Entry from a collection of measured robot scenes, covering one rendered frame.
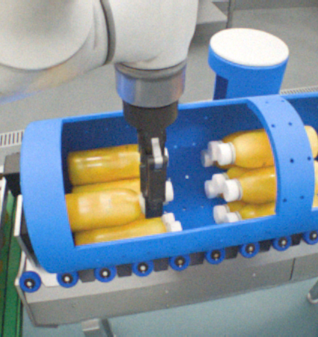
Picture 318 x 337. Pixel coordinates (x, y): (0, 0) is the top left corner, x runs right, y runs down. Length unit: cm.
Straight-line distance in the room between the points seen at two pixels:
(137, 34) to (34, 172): 28
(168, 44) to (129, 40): 5
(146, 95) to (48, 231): 26
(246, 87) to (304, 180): 67
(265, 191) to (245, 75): 63
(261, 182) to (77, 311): 47
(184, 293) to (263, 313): 100
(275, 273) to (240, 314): 90
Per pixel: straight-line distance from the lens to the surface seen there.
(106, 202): 60
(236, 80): 122
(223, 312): 173
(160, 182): 49
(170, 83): 42
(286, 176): 59
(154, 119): 45
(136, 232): 62
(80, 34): 29
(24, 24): 25
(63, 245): 56
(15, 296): 82
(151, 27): 36
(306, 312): 184
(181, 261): 72
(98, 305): 79
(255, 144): 65
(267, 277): 85
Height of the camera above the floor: 159
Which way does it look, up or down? 46 degrees down
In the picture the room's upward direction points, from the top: straight up
